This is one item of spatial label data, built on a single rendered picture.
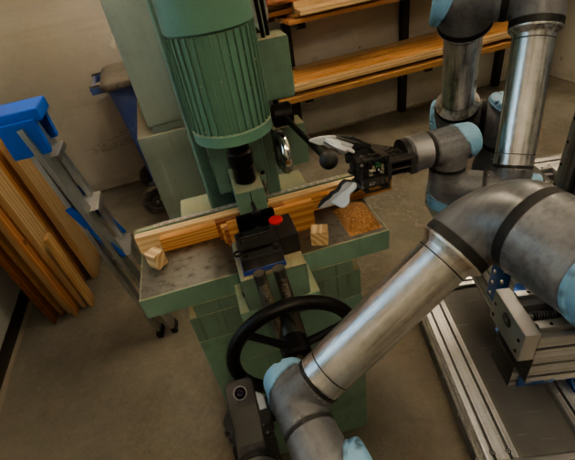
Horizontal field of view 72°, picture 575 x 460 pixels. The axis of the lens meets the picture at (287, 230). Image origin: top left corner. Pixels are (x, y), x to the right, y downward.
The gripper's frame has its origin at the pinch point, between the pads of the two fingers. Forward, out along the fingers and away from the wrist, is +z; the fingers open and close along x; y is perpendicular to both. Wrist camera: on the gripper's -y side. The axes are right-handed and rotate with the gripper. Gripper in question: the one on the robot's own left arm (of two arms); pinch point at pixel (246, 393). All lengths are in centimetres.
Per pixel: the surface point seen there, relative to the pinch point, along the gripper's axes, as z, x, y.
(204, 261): 22.6, -2.8, -23.5
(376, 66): 211, 136, -97
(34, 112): 71, -47, -78
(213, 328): 23.4, -5.3, -6.6
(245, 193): 19.6, 10.7, -37.0
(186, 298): 17.7, -8.6, -17.0
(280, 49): 27, 28, -69
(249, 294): 6.7, 5.5, -17.1
